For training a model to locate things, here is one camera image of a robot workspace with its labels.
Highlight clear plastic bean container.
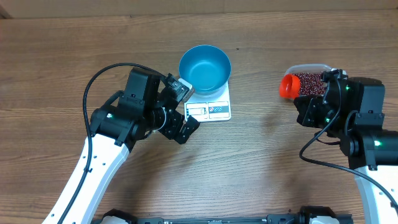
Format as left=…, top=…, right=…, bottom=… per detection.
left=284, top=63, right=332, bottom=76

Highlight red beans in container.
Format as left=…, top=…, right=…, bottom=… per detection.
left=294, top=73, right=326, bottom=95

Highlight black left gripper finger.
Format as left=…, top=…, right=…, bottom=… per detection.
left=161, top=73, right=190, bottom=109
left=175, top=116, right=200, bottom=144

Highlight white digital kitchen scale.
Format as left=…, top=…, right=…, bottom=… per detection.
left=184, top=83, right=231, bottom=123

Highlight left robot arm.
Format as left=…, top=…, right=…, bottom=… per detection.
left=44, top=67, right=200, bottom=223

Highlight red measuring scoop blue handle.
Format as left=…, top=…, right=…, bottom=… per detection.
left=279, top=73, right=301, bottom=99

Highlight blue bowl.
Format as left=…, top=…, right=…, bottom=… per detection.
left=178, top=45, right=232, bottom=95

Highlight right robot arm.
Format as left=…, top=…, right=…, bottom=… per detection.
left=294, top=77, right=397, bottom=223

